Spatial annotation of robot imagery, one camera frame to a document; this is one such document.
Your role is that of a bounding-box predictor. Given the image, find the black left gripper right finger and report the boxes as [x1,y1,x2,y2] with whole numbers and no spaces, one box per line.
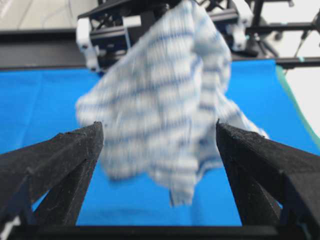
[216,122,320,227]

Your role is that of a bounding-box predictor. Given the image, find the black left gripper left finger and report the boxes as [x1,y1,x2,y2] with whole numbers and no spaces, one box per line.
[0,122,104,226]

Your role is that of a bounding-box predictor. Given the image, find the white blue-striped towel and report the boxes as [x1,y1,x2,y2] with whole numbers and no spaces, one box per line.
[75,0,266,206]

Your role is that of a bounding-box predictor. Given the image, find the blue table cloth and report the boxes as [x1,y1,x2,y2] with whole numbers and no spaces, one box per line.
[0,60,320,226]

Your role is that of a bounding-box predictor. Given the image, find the black metal frame stand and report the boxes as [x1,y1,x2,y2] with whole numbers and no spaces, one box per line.
[245,0,320,70]

